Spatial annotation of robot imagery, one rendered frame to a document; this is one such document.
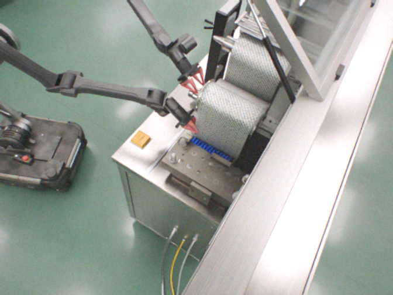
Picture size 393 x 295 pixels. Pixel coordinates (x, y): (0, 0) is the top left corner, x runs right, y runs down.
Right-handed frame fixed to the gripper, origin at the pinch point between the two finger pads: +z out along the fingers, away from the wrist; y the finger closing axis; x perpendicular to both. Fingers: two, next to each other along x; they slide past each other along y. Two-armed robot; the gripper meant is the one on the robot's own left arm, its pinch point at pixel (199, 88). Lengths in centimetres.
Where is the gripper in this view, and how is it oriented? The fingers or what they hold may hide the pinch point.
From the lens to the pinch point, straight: 131.3
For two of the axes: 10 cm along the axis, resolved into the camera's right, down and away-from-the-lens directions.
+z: 5.8, 7.2, 3.7
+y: -5.1, 6.8, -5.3
